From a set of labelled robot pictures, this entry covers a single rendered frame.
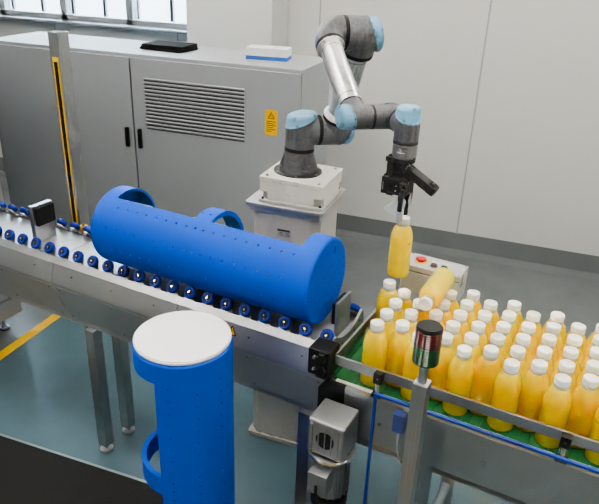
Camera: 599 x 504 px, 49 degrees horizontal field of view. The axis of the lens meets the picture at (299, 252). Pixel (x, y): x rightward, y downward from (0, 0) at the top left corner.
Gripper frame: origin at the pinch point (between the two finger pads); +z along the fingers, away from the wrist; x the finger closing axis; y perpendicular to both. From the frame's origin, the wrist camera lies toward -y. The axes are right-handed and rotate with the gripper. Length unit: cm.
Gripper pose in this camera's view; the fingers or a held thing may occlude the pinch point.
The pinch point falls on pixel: (403, 219)
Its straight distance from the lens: 206.9
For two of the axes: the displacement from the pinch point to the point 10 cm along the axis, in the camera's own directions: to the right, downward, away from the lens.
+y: -8.8, -2.4, 4.2
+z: -0.4, 9.0, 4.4
